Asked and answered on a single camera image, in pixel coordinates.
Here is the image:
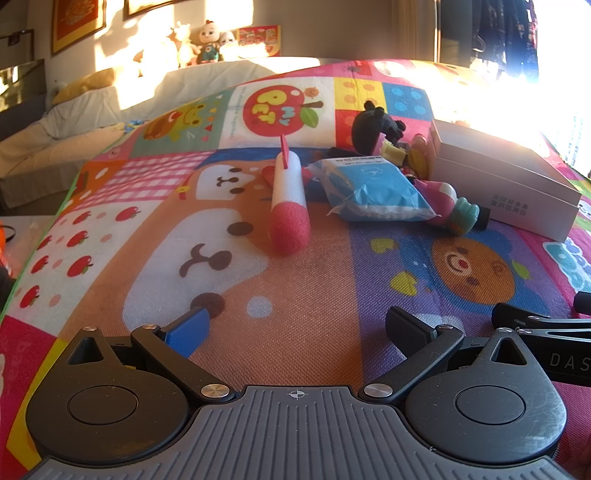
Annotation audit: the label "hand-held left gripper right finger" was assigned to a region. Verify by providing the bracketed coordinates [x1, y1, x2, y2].
[359, 307, 542, 403]

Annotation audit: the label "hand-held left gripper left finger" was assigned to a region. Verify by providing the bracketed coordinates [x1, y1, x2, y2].
[60, 307, 236, 403]

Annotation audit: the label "pink round toy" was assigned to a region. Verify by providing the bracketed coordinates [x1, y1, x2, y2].
[412, 178, 459, 227]

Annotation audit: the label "white cardboard box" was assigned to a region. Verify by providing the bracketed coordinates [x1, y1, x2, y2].
[429, 119, 583, 242]

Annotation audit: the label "blue tissue packet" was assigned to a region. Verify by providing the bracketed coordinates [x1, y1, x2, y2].
[307, 156, 437, 223]

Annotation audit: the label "red white foam stick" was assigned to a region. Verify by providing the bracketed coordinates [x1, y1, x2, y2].
[269, 134, 311, 256]

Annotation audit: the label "orange yellow toy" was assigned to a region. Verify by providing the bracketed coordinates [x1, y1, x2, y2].
[405, 134, 431, 180]

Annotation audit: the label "yellow plastic toy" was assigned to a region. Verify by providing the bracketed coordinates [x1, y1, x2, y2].
[379, 140, 408, 165]

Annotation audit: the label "black plush toy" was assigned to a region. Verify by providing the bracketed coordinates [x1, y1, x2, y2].
[352, 100, 408, 154]

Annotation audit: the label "colourful cartoon play mat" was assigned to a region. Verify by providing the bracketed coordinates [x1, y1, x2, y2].
[0, 58, 591, 480]

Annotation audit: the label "white pillows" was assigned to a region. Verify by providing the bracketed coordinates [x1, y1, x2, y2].
[0, 58, 320, 209]

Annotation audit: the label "yellow pillow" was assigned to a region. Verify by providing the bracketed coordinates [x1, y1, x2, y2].
[51, 68, 117, 105]

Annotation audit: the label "pale plush toy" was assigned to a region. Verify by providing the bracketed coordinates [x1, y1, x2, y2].
[133, 39, 179, 78]

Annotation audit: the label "hanging clothes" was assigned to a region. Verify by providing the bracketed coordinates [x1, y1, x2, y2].
[475, 0, 539, 80]

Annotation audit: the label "pale giraffe plush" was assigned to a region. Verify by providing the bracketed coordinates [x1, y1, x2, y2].
[168, 23, 194, 66]

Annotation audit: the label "small white plush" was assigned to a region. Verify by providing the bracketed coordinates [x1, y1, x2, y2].
[219, 31, 241, 62]

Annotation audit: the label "cartoon boy doll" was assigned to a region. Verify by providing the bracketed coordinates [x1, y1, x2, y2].
[197, 19, 223, 65]

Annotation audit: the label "red printed card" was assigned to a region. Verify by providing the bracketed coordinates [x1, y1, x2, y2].
[237, 25, 281, 59]

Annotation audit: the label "dark framed picture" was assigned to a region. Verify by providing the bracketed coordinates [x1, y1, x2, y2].
[123, 0, 177, 20]

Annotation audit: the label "red framed picture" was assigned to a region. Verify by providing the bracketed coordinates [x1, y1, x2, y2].
[50, 0, 107, 56]

